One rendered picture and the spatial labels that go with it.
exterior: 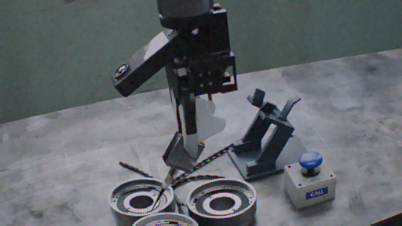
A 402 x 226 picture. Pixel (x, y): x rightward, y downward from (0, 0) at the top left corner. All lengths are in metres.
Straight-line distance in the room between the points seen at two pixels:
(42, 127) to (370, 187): 0.69
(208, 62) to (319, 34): 1.95
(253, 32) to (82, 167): 1.61
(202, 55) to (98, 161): 0.39
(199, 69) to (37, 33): 1.73
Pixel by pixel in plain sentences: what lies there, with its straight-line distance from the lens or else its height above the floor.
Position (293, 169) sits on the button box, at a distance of 1.09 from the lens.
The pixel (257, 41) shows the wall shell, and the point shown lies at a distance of 2.77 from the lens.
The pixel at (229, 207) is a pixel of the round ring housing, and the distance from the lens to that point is 1.08.
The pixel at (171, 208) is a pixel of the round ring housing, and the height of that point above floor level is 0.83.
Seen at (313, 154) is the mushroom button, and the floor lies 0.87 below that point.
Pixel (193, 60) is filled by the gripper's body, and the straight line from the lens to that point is 0.93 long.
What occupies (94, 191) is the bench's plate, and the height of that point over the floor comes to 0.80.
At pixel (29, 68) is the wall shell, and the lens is 2.66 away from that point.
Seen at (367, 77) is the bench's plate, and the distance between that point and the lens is 1.48.
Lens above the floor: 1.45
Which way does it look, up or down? 29 degrees down
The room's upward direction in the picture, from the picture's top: 6 degrees counter-clockwise
